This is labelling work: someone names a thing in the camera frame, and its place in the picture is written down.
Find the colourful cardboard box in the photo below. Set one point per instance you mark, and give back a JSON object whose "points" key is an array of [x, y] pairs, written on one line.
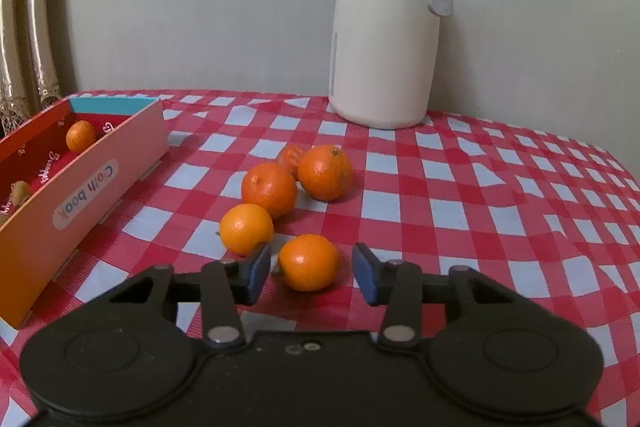
{"points": [[100, 177]]}

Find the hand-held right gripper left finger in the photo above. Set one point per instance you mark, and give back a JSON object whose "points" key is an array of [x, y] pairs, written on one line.
{"points": [[259, 274]]}

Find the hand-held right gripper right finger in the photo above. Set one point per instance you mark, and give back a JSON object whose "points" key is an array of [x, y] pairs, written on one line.
{"points": [[365, 276]]}

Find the white thermos jug grey lid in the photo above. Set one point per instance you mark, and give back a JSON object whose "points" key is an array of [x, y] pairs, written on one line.
{"points": [[380, 32]]}

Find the beige curtain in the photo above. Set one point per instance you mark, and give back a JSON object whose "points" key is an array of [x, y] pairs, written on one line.
{"points": [[20, 32]]}

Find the small round brown fruit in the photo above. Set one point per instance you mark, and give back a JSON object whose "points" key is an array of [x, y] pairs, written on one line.
{"points": [[20, 193]]}

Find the orange mandarin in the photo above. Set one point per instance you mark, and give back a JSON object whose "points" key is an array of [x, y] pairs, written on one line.
{"points": [[269, 189], [246, 228], [81, 136], [325, 172], [308, 262], [289, 159]]}

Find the red white checkered tablecloth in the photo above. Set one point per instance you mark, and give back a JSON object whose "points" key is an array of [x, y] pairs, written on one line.
{"points": [[450, 217]]}

